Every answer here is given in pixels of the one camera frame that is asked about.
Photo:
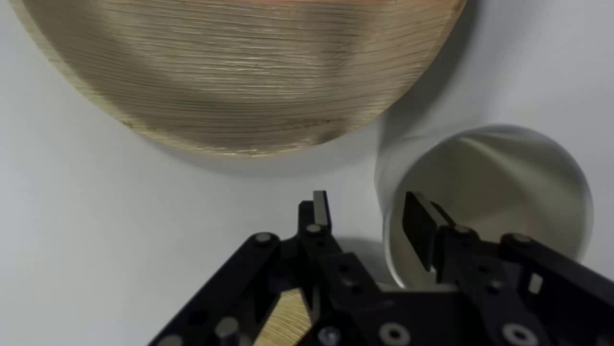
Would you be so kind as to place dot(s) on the middle wooden plate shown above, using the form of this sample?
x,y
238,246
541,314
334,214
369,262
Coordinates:
x,y
240,77

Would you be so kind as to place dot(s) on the white paper cup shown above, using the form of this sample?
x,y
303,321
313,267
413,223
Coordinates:
x,y
493,179

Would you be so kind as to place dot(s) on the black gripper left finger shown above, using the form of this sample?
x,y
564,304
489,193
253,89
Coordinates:
x,y
334,281

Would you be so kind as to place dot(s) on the pale wooden plate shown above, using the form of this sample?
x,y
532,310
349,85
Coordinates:
x,y
288,321

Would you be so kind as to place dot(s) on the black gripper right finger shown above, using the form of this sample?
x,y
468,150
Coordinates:
x,y
457,260

